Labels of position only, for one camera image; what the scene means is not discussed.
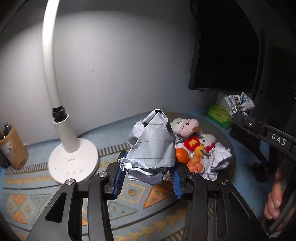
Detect cork pen holder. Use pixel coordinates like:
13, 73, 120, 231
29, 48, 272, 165
1, 126, 29, 169

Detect white desk lamp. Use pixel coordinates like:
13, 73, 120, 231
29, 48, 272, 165
42, 0, 99, 184

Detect paper ball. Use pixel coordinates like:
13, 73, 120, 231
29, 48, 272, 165
200, 143, 232, 181

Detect orange tangerine near lamp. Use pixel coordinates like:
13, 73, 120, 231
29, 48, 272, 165
175, 148, 190, 164

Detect patterned blue woven mat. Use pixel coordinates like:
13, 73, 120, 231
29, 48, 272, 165
1, 110, 269, 240

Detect dark monitor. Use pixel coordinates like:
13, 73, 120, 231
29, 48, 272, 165
188, 0, 296, 93

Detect brown woven basket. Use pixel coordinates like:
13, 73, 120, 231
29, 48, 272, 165
166, 113, 236, 181

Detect orange tangerine front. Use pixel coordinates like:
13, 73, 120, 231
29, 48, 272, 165
187, 156, 204, 173

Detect pastel dango plush toy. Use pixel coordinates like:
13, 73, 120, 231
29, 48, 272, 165
171, 118, 203, 138

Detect white kitty fries plush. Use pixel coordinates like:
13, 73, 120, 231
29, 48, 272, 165
184, 133, 217, 155

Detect person's right hand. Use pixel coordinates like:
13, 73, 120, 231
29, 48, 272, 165
264, 167, 283, 220

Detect paper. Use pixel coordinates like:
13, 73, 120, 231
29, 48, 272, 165
119, 109, 176, 185

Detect green tissue pack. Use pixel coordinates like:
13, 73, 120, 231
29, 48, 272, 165
207, 92, 232, 130

